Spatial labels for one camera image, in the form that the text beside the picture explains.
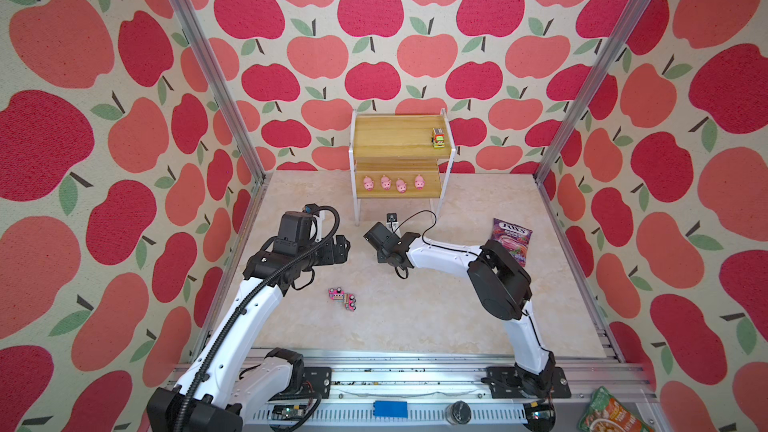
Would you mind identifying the pink toy car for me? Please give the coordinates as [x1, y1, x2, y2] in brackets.
[328, 288, 347, 302]

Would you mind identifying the pink green toy truck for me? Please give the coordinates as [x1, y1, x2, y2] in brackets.
[344, 294, 357, 311]

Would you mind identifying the wooden two-tier shelf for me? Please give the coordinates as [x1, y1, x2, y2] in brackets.
[348, 109, 457, 224]

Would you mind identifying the multicolour toy car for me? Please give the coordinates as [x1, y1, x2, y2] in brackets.
[431, 128, 446, 149]

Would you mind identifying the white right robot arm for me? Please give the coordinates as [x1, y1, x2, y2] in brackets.
[364, 222, 556, 397]

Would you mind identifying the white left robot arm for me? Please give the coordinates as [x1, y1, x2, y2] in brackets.
[146, 235, 350, 431]

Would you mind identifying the purple candy bag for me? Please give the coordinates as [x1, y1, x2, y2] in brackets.
[491, 218, 533, 267]

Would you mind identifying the round metal knob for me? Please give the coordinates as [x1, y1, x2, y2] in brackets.
[445, 401, 472, 426]

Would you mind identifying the green snack packet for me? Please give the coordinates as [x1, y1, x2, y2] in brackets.
[577, 387, 654, 432]

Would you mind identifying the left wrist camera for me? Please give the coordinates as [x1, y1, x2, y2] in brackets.
[273, 211, 316, 256]

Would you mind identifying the black right camera cable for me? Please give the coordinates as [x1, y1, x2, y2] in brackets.
[395, 209, 481, 256]

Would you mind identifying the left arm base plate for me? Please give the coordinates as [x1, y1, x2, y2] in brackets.
[271, 367, 332, 401]

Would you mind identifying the left aluminium frame post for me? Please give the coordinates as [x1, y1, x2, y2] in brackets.
[169, 0, 267, 184]

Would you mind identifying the aluminium frame post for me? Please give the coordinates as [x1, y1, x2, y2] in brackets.
[534, 0, 652, 190]
[169, 0, 267, 184]

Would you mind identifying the aluminium front rail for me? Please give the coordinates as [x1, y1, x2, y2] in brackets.
[143, 350, 670, 432]

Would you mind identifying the blue block on rail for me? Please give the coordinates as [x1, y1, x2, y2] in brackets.
[373, 400, 409, 419]

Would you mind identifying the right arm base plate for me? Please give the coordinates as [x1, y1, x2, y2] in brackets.
[481, 366, 572, 400]

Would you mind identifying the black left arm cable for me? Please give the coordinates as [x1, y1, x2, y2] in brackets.
[173, 204, 341, 432]

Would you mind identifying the right aluminium frame post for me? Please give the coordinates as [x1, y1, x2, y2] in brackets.
[534, 0, 652, 190]

